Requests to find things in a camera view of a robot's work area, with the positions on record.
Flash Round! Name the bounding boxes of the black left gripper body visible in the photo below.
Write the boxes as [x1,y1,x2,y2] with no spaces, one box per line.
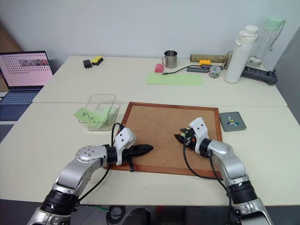
[121,145,137,173]

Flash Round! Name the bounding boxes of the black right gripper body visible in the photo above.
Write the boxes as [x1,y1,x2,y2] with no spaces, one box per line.
[183,127,197,151]

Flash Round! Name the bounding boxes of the grey square tray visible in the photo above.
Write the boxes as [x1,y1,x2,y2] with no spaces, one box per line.
[218,111,247,132]

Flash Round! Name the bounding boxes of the green note with scribble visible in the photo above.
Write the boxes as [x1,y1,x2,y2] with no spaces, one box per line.
[74,107,109,124]

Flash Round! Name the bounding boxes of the clear plastic box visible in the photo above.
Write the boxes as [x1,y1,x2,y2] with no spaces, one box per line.
[78,94,121,131]

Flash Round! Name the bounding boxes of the clear jar of pushpins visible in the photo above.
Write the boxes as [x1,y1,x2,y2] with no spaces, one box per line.
[209,65,221,79]

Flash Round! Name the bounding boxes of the wood framed cork board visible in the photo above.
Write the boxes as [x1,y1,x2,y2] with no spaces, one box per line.
[103,101,224,178]

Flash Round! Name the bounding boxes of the plain green sticky notes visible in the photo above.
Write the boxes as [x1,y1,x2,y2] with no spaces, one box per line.
[88,105,118,129]

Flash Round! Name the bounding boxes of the long green paper sheet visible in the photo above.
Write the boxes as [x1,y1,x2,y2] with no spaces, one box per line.
[146,72,204,87]

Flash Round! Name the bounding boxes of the grey usb hub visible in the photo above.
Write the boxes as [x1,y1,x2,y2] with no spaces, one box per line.
[187,66,211,74]

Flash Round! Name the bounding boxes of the steel mug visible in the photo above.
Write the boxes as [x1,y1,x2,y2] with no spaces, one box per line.
[161,50,178,69]

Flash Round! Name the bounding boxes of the white water bottle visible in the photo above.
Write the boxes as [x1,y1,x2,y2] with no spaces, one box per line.
[225,24,259,84]

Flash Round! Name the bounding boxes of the black power strip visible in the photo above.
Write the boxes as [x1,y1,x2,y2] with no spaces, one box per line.
[240,65,278,85]

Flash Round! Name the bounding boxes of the clear bottle green lid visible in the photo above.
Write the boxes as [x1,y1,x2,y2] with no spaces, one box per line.
[247,16,286,68]

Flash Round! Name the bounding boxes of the black perforated panel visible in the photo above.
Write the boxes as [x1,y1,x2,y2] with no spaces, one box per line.
[0,124,15,143]

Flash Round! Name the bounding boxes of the open blue laptop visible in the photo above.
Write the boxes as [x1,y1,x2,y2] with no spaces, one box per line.
[0,50,54,121]

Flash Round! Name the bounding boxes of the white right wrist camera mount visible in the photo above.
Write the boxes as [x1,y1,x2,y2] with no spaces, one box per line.
[188,117,209,155]

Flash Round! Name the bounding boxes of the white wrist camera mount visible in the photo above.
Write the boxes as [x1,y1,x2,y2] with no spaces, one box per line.
[188,117,209,155]
[113,127,137,166]

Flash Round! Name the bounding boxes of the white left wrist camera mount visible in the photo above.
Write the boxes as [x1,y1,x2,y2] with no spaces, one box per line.
[113,127,137,166]

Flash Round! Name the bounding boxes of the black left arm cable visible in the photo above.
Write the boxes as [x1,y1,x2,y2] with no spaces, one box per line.
[76,122,125,207]

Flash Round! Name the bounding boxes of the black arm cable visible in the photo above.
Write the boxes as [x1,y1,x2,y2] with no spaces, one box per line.
[76,122,125,207]
[183,137,235,216]

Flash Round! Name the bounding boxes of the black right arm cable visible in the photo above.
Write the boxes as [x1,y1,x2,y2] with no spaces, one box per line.
[183,137,235,216]

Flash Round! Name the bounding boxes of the black usb cable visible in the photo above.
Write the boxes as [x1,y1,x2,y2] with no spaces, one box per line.
[162,65,203,76]

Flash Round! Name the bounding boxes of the black coiled cables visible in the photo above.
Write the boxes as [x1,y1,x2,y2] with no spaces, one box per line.
[105,205,128,225]

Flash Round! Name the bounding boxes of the upright metal bracket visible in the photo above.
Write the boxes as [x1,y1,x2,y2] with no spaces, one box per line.
[224,50,234,70]

